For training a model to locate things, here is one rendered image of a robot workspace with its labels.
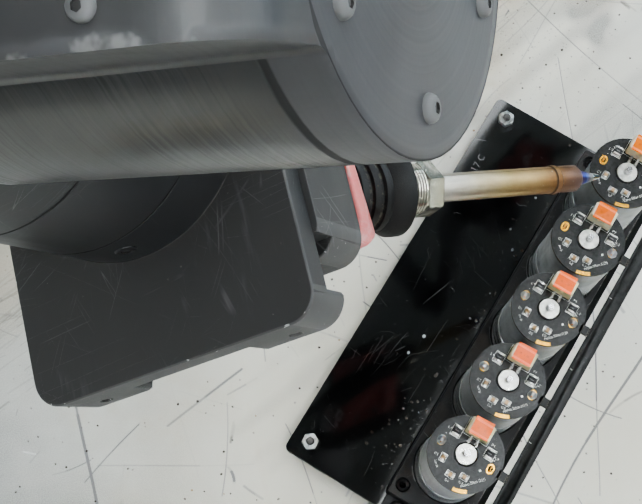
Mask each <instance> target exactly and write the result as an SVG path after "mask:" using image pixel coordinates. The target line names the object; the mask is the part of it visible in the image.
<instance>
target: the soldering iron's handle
mask: <svg viewBox="0 0 642 504"><path fill-rule="evenodd" d="M355 168H356V171H357V174H358V178H359V181H360V184H361V187H362V191H363V194H364V197H365V201H366V204H367V207H368V210H369V214H370V217H371V221H372V224H373V227H374V231H375V233H376V234H377V235H379V236H381V237H397V236H401V235H403V234H404V233H406V232H407V231H408V229H409V228H410V227H411V225H412V223H413V221H414V218H415V215H416V211H417V206H418V184H417V178H416V174H415V171H414V168H413V166H412V163H411V162H403V163H386V164H368V165H355Z"/></svg>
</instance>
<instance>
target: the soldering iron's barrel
mask: <svg viewBox="0 0 642 504"><path fill-rule="evenodd" d="M412 166H413V168H414V171H415V174H416V178H417V184H418V206H417V211H416V215H415V218H417V217H429V216H430V215H432V214H433V213H435V212H436V211H437V210H439V209H440V208H442V207H443V206H444V202H452V201H464V200H477V199H490V198H502V197H515V196H527V195H540V194H548V195H553V194H558V193H565V192H575V191H577V190H578V189H579V188H580V186H581V185H582V182H583V175H582V172H581V171H580V169H579V168H577V167H576V166H575V165H564V166H556V165H548V166H546V167H533V168H518V169H502V170H487V171H472V172H456V173H440V172H439V170H438V169H437V168H436V167H435V165H434V164H433V163H432V162H431V161H421V162H416V163H414V164H413V163H412Z"/></svg>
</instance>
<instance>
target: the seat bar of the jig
mask: <svg viewBox="0 0 642 504"><path fill-rule="evenodd" d="M594 155H595V153H593V152H591V151H589V150H585V151H584V153H583V154H582V156H581V157H580V159H579V161H578V162H577V164H576V167H577V168H579V169H580V171H585V169H586V168H587V167H588V165H589V164H590V162H591V161H592V158H593V156H594ZM568 193H569V192H565V193H559V195H558V196H557V198H556V200H555V202H554V203H553V205H552V207H551V208H550V210H549V212H548V214H547V215H546V217H545V219H544V220H543V222H542V224H541V226H540V227H539V229H538V231H537V232H536V234H535V236H534V238H533V239H532V241H531V243H530V244H529V246H528V248H527V250H526V251H525V253H524V255H523V256H522V258H521V260H520V262H519V263H518V265H517V267H516V268H515V270H514V272H513V274H512V275H511V277H510V279H509V280H508V282H507V284H506V285H505V287H504V289H503V291H502V292H501V294H500V296H499V297H498V299H497V301H496V303H495V304H494V306H493V308H492V309H491V311H490V313H489V315H488V316H487V318H486V320H485V321H484V323H483V325H482V327H481V328H480V330H479V332H478V333H477V335H476V337H475V339H474V340H473V342H472V344H471V345H470V347H469V349H468V351H467V352H466V354H465V356H464V357H463V359H462V361H461V363H460V364H459V366H458V368H457V369H456V371H455V373H454V374H453V376H452V378H451V380H450V381H449V383H448V385H447V386H446V388H445V390H444V392H443V393H442V395H441V397H440V398H439V400H438V402H437V404H436V405H435V407H434V409H433V410H432V412H431V414H430V416H429V417H428V419H427V421H426V422H425V424H424V426H423V428H422V429H421V431H420V433H419V434H418V436H417V438H416V440H415V441H414V443H413V445H412V446H411V448H410V450H409V452H408V453H407V455H406V457H405V458H404V460H403V462H402V463H401V465H400V467H399V469H398V470H397V472H396V474H395V475H394V477H393V479H392V481H391V482H390V484H389V486H388V487H387V489H386V494H389V495H390V496H392V497H393V498H395V499H397V500H398V501H402V502H403V503H404V504H449V503H442V502H439V501H436V500H434V499H432V498H431V497H429V496H428V495H427V494H426V493H425V492H424V491H423V490H422V489H421V487H420V486H419V484H418V482H417V480H416V477H415V473H414V460H415V456H416V453H417V451H418V450H419V448H420V447H421V446H422V445H423V444H424V442H425V441H426V440H427V439H428V438H429V437H430V436H431V435H432V433H433V432H434V430H435V429H436V428H437V427H438V426H439V425H440V424H441V423H443V422H444V421H446V420H447V419H450V418H452V417H455V416H457V414H456V411H455V408H454V404H453V394H454V389H455V386H456V384H457V383H458V382H459V380H460V379H461V378H462V377H463V375H464V374H465V373H466V372H467V370H468V369H469V368H470V367H471V366H472V365H473V363H474V361H475V359H476V358H477V357H478V356H479V354H480V353H481V352H482V351H484V350H485V349H487V348H488V347H490V346H492V345H493V342H492V338H491V328H492V324H493V321H494V319H495V318H496V317H497V315H498V314H499V313H500V311H501V310H502V309H503V307H504V306H505V305H506V304H507V303H508V301H509V300H510V299H511V297H512V296H513V294H514V292H515V290H516V289H517V287H518V286H519V285H520V284H521V283H522V282H523V281H524V280H525V279H527V278H528V277H529V274H528V264H529V260H530V257H531V256H532V255H533V253H534V252H535V250H536V249H537V248H538V246H539V245H540V243H541V242H542V241H543V240H544V239H545V237H546V236H547V235H548V233H549V232H550V230H551V229H552V228H553V226H554V223H555V222H556V220H557V219H558V217H559V216H560V215H561V214H562V213H563V212H564V202H565V198H566V196H567V194H568ZM641 213H642V210H641V211H640V212H639V213H638V214H637V215H636V216H635V217H634V219H633V220H632V221H631V222H630V223H629V224H628V225H627V227H626V228H625V229H624V230H623V231H624V234H625V242H626V240H627V238H628V237H629V235H630V233H631V231H632V229H633V228H634V226H635V224H636V222H637V220H638V219H639V217H640V215H641ZM607 274H608V272H607V273H606V274H605V275H604V276H603V277H602V278H601V279H600V280H599V281H598V283H597V284H596V285H595V286H594V287H593V288H592V289H591V290H590V291H589V292H588V293H587V294H586V295H585V296H584V299H585V303H586V310H588V308H589V306H590V304H591V302H592V301H593V299H594V297H595V295H596V294H597V292H598V290H599V288H600V286H601V285H602V283H603V281H604V279H605V278H606V276H607ZM569 342H570V341H569ZM569 342H568V343H569ZM568 343H566V344H565V345H564V346H563V347H562V348H561V349H560V350H559V351H558V352H557V353H556V354H555V355H553V356H552V357H551V358H550V359H549V360H548V361H547V362H546V363H545V364H543V365H542V366H543V368H544V371H545V374H546V383H547V381H548V379H549V377H550V375H551V374H552V372H553V370H554V368H555V367H556V365H557V363H558V361H559V359H560V358H561V356H562V354H563V352H564V350H565V349H566V347H567V345H568ZM527 416H528V415H526V416H523V417H522V418H521V419H519V420H518V421H517V422H516V423H515V424H513V425H512V426H511V427H509V428H508V429H507V430H505V431H504V432H502V433H500V434H499V436H500V438H501V440H502V442H503V446H504V451H505V455H506V454H507V452H508V450H509V448H510V446H511V445H512V443H513V441H514V439H515V438H516V436H517V434H518V432H519V430H520V429H521V427H522V425H523V423H524V422H525V420H526V418H527ZM485 491H486V489H485V490H483V491H481V492H478V493H475V494H474V495H472V496H470V497H469V498H467V499H465V500H463V501H461V502H458V503H453V504H478V503H479V502H480V500H481V498H482V496H483V495H484V493H485Z"/></svg>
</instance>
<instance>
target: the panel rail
mask: <svg viewBox="0 0 642 504"><path fill-rule="evenodd" d="M620 258H621V256H620ZM619 260H620V261H619V264H620V265H622V266H624V267H625V268H624V269H623V271H622V273H621V275H620V277H619V278H618V280H617V282H616V284H615V286H614V287H613V289H612V291H611V293H610V295H609V296H608V298H607V300H606V302H605V303H604V305H603V307H602V309H601V311H600V312H599V314H598V316H597V318H596V320H595V321H594V323H593V325H592V327H591V328H589V327H588V326H586V325H584V326H582V327H583V328H582V327H581V328H582V329H581V328H580V329H579V331H580V332H579V333H580V334H582V335H584V336H585V339H584V341H583V343H582V345H581V346H580V348H579V350H578V352H577V354H576V355H575V357H574V359H573V361H572V363H571V364H570V366H569V368H568V370H567V371H566V373H565V375H564V377H563V379H562V380H561V382H560V384H559V386H558V388H557V389H556V391H555V393H554V395H553V396H552V398H551V400H549V399H547V398H546V397H543V399H541V400H542V401H541V402H540V401H539V402H540V404H539V405H540V406H541V407H543V408H545V411H544V413H543V414H542V416H541V418H540V420H539V422H538V423H537V425H536V427H535V429H534V430H533V432H532V434H531V436H530V438H529V439H528V441H527V443H526V445H525V447H524V448H523V450H522V452H521V454H520V456H519V457H518V459H517V461H516V463H515V464H514V466H513V468H512V470H511V472H510V473H509V475H508V474H507V473H505V472H503V471H502V470H501V471H502V472H501V474H500V473H499V474H500V475H499V474H498V476H499V477H498V476H496V478H497V477H498V479H497V480H499V481H501V482H502V483H504V484H503V486H502V488H501V490H500V491H499V493H498V495H497V497H496V498H495V500H494V502H493V504H511V503H512V502H513V500H514V498H515V496H516V494H517V493H518V491H519V489H520V487H521V485H522V484H523V482H524V480H525V478H526V476H527V475H528V473H529V471H530V469H531V467H532V466H533V464H534V462H535V460H536V458H537V456H538V455H539V453H540V451H541V449H542V447H543V446H544V444H545V442H546V440H547V438H548V437H549V435H550V433H551V431H552V429H553V428H554V426H555V424H556V422H557V420H558V419H559V417H560V415H561V413H562V411H563V410H564V408H565V406H566V404H567V402H568V401H569V399H570V397H571V395H572V393H573V392H574V390H575V388H576V386H577V384H578V383H579V381H580V379H581V377H582V375H583V374H584V372H585V370H586V368H587V366H588V365H589V363H590V361H591V359H592V357H593V356H594V354H595V352H596V350H597V348H598V347H599V345H600V343H601V341H602V339H603V338H604V336H605V334H606V332H607V330H608V329H609V327H610V325H611V323H612V321H613V320H614V318H615V316H616V314H617V312H618V311H619V309H620V307H621V305H622V303H623V302H624V300H625V298H626V296H627V294H628V293H629V291H630V289H631V287H632V285H633V283H634V282H635V280H636V278H637V276H638V274H639V273H640V271H641V269H642V237H641V239H640V241H639V243H638V244H637V246H636V248H635V250H634V252H633V253H632V255H631V257H630V259H629V258H628V257H626V256H624V255H622V258H621V259H619Z"/></svg>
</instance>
